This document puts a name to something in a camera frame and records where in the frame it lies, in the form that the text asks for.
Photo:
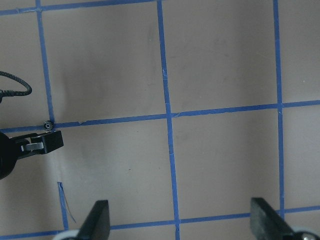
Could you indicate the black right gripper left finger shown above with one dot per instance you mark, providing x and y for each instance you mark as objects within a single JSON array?
[{"x": 97, "y": 224}]

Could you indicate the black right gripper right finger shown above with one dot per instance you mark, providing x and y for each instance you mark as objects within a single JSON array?
[{"x": 266, "y": 224}]

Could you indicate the small black bearing gear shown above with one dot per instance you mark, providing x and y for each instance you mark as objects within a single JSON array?
[{"x": 48, "y": 125}]

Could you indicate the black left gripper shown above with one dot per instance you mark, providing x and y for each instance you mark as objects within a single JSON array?
[{"x": 14, "y": 149}]

